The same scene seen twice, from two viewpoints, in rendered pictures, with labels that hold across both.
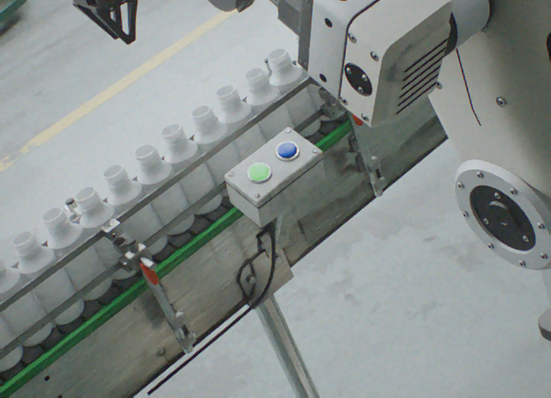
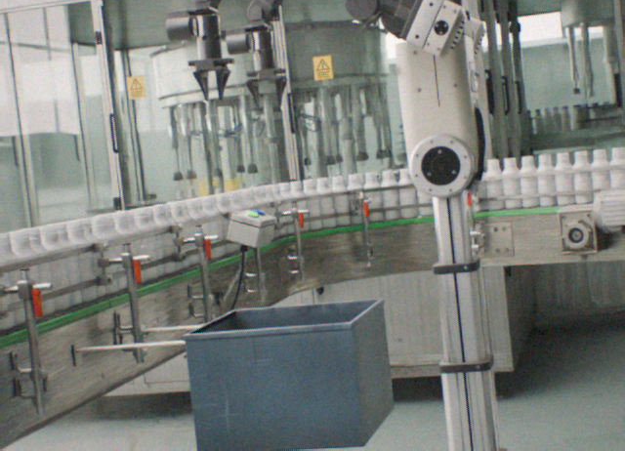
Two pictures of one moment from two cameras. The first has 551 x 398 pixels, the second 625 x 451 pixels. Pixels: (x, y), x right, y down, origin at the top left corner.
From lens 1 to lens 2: 258 cm
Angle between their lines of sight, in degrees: 56
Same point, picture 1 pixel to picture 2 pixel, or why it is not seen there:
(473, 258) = not seen: outside the picture
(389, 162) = (253, 298)
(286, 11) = (402, 9)
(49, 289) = (152, 246)
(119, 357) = (175, 317)
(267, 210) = (260, 234)
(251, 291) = not seen: hidden behind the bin
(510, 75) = (460, 71)
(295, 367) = not seen: hidden behind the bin
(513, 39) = (462, 55)
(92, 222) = (163, 223)
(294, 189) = (267, 232)
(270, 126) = (214, 231)
